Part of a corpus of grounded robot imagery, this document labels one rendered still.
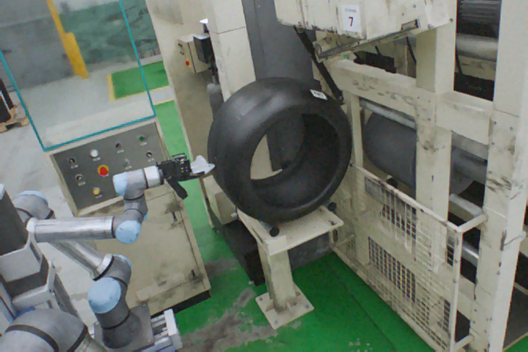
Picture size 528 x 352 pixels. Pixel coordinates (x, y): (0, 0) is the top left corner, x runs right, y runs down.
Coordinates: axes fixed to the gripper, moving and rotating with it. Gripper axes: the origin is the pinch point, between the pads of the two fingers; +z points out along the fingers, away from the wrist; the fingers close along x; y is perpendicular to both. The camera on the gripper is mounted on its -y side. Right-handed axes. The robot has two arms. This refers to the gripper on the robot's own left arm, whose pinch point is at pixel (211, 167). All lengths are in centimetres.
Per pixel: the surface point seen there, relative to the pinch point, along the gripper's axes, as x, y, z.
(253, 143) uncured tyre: -12.1, 11.5, 13.1
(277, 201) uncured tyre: 7.4, -28.1, 30.5
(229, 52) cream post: 27, 37, 21
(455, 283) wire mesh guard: -60, -38, 68
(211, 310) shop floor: 54, -123, 3
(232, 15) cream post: 27, 52, 23
